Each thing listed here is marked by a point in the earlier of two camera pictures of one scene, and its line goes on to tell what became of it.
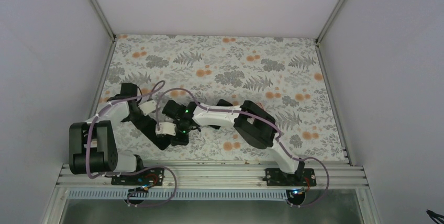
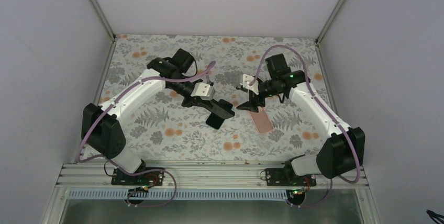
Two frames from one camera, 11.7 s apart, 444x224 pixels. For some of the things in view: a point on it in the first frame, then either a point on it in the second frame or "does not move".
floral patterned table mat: x=287 y=77 does not move
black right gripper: x=184 y=139 → x=253 y=99
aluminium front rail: x=218 y=176 does not move
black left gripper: x=141 y=124 → x=197 y=101
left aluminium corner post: x=96 y=5 does not move
